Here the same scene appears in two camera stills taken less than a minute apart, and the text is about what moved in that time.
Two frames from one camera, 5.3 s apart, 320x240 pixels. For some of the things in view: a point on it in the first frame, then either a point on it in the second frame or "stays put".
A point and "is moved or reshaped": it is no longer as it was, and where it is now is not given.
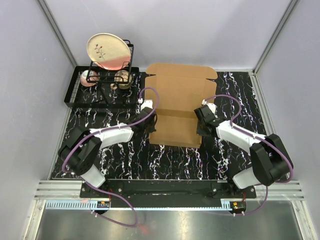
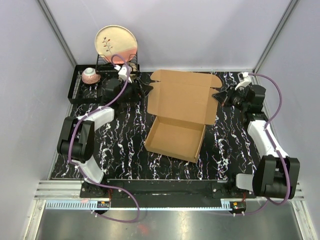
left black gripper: (152, 129) -> (140, 89)
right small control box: (238, 206) stays put
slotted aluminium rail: (227, 204) stays put
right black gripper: (199, 132) -> (225, 96)
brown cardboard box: (182, 88) is moved or reshaped
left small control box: (103, 204) stays put
